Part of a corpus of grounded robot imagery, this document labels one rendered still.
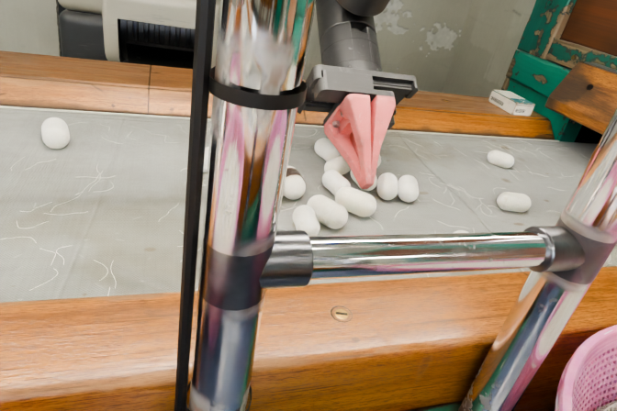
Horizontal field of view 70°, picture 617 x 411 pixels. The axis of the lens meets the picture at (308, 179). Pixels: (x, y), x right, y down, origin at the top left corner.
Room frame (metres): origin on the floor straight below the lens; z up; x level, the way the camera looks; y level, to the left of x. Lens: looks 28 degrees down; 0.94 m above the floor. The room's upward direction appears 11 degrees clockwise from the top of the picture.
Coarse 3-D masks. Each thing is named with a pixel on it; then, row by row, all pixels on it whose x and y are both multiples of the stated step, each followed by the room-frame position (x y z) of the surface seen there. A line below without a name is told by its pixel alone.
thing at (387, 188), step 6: (384, 174) 0.38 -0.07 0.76; (390, 174) 0.38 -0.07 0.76; (378, 180) 0.38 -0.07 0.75; (384, 180) 0.37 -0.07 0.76; (390, 180) 0.37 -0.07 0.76; (396, 180) 0.38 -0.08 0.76; (378, 186) 0.36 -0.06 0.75; (384, 186) 0.36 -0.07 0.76; (390, 186) 0.36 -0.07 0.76; (396, 186) 0.36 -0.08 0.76; (378, 192) 0.36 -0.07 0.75; (384, 192) 0.36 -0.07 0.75; (390, 192) 0.36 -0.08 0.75; (396, 192) 0.36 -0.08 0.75; (384, 198) 0.36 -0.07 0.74; (390, 198) 0.36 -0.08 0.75
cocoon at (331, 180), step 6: (324, 174) 0.36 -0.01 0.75; (330, 174) 0.36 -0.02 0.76; (336, 174) 0.36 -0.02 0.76; (324, 180) 0.36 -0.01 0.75; (330, 180) 0.36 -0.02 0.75; (336, 180) 0.35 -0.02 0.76; (342, 180) 0.35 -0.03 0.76; (330, 186) 0.35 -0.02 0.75; (336, 186) 0.35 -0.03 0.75; (342, 186) 0.35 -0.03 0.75; (348, 186) 0.35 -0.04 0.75; (336, 192) 0.35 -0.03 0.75
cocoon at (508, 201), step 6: (504, 192) 0.40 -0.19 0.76; (510, 192) 0.40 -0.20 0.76; (498, 198) 0.39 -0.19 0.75; (504, 198) 0.39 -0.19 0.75; (510, 198) 0.39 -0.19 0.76; (516, 198) 0.39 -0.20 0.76; (522, 198) 0.39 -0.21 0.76; (528, 198) 0.39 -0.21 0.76; (498, 204) 0.39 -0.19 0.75; (504, 204) 0.39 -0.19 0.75; (510, 204) 0.39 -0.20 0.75; (516, 204) 0.39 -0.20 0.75; (522, 204) 0.39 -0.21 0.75; (528, 204) 0.39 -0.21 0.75; (510, 210) 0.39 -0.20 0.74; (516, 210) 0.39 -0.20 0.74; (522, 210) 0.39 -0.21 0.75
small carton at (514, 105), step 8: (496, 96) 0.70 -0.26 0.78; (504, 96) 0.69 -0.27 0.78; (512, 96) 0.69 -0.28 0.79; (520, 96) 0.70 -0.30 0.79; (496, 104) 0.70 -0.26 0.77; (504, 104) 0.68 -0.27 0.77; (512, 104) 0.67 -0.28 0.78; (520, 104) 0.66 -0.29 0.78; (528, 104) 0.67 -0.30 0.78; (512, 112) 0.66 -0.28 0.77; (520, 112) 0.66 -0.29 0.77; (528, 112) 0.67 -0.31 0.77
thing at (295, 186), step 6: (288, 180) 0.33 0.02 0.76; (294, 180) 0.33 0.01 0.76; (300, 180) 0.33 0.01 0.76; (288, 186) 0.33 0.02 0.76; (294, 186) 0.33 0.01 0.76; (300, 186) 0.33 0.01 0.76; (288, 192) 0.32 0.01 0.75; (294, 192) 0.32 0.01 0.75; (300, 192) 0.33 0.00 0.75; (288, 198) 0.33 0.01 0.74; (294, 198) 0.33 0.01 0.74
